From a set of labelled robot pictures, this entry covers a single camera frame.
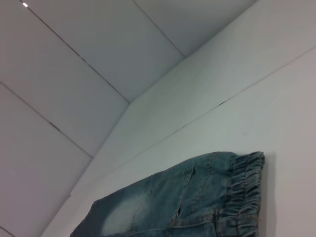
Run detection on blue denim shorts with print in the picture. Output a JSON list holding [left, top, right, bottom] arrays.
[[70, 151, 266, 237]]

